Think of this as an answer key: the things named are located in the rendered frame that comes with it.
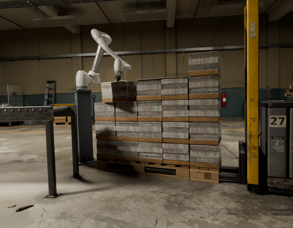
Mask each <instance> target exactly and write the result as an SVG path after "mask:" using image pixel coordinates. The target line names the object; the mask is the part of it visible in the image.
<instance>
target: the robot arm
mask: <svg viewBox="0 0 293 228"><path fill-rule="evenodd" d="M91 35H92V37H93V39H94V40H95V41H96V42H97V43H98V45H99V46H98V49H97V53H96V56H95V60H94V63H93V66H92V70H91V71H89V73H87V72H86V71H78V72H77V75H76V88H73V90H90V89H88V86H97V85H98V84H99V83H100V77H99V73H98V72H99V68H100V65H101V62H102V58H103V55H104V51H106V52H107V53H108V54H110V55H111V56H112V57H114V58H115V62H114V70H115V72H114V75H115V79H116V81H120V79H121V75H122V71H123V72H128V71H130V70H131V66H130V65H129V64H128V63H127V62H125V61H123V60H122V59H121V58H120V57H119V56H118V55H117V54H115V53H114V52H113V51H112V50H111V49H110V48H109V47H108V45H109V44H110V43H111V42H112V39H111V37H110V36H109V35H108V34H106V33H103V32H101V31H98V30H96V29H93V30H91Z"/></svg>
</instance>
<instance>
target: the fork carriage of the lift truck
mask: <svg viewBox="0 0 293 228"><path fill-rule="evenodd" d="M240 184H241V185H245V148H244V142H243V141H239V185H240Z"/></svg>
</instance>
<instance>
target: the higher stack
mask: <svg viewBox="0 0 293 228"><path fill-rule="evenodd" d="M217 69H218V71H219V72H220V73H221V56H220V55H219V52H218V51H212V52H201V53H193V54H189V70H190V71H206V70H217ZM190 71H189V72H190ZM189 90H190V91H189V95H200V94H221V79H220V76H219V74H211V75H199V76H190V77H189ZM220 109H221V102H220V98H209V99H191V100H189V117H210V118H219V116H221V115H220ZM189 129H190V132H189V133H190V140H209V141H219V139H220V137H221V134H222V133H221V132H222V131H221V120H219V122H191V121H190V122H189ZM220 158H221V141H220V143H219V145H204V144H190V162H198V163H209V164H219V162H220ZM221 166H222V160H221V162H220V166H219V169H218V168H207V167H197V166H190V180H195V181H206V182H214V183H219V172H221Z"/></svg>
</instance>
